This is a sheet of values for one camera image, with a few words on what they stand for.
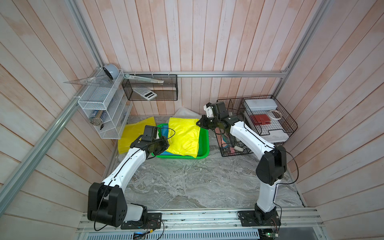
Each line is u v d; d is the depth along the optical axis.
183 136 0.83
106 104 0.69
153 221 0.73
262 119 0.88
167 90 1.07
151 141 0.65
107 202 0.41
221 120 0.67
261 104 0.98
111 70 0.82
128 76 0.90
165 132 0.97
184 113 1.16
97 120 0.76
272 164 0.48
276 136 0.84
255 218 0.72
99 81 0.86
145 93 0.97
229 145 0.99
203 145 1.00
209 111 0.79
